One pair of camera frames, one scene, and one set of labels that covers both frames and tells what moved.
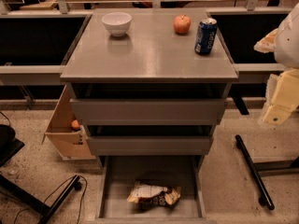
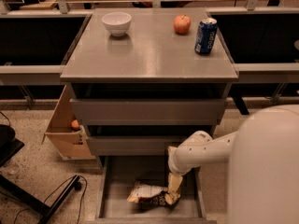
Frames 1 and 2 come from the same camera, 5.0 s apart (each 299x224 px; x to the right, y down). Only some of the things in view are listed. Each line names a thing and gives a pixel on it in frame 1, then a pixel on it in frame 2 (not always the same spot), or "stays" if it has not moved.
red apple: (181, 23) stays
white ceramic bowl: (117, 22) stays
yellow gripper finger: (267, 43) -> (173, 194)
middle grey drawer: (150, 146) stays
